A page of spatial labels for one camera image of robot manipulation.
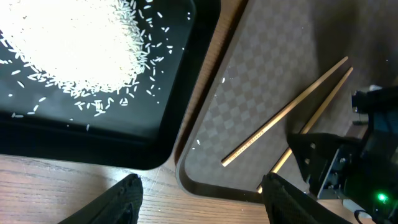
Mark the wooden chopstick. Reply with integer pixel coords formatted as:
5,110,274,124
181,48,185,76
221,56,349,167
256,67,353,192

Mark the pile of white rice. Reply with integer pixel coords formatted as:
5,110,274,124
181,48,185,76
1,0,148,95

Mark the black tray bin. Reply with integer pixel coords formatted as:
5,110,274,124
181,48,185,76
1,1,221,170

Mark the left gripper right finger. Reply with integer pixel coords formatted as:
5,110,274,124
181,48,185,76
261,173,349,224

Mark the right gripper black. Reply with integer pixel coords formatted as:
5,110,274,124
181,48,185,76
287,133,373,201

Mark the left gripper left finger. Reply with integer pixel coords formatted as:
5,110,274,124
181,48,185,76
60,174,143,224

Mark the brown serving tray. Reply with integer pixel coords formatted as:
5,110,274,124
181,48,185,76
177,0,397,202

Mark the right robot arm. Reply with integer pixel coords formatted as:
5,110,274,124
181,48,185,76
287,86,397,223

